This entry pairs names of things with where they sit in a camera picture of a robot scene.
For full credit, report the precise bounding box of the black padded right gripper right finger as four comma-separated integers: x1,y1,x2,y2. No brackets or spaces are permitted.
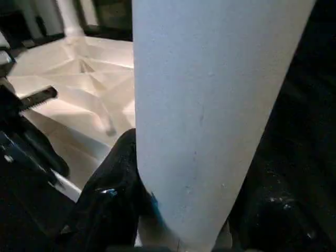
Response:
228,131,336,252

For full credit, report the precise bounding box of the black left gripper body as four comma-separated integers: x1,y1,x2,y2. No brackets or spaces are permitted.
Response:
0,84,71,190

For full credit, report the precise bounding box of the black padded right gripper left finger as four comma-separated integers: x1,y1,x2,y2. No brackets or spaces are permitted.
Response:
58,129,158,252

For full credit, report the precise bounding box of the white plastic table top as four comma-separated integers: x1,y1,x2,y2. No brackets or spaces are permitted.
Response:
5,34,138,203

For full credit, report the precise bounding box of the white plastic table leg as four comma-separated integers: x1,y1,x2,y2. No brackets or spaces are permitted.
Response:
131,0,319,250
55,0,86,37

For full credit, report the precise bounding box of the black work mat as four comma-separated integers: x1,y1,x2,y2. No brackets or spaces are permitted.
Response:
0,0,336,252

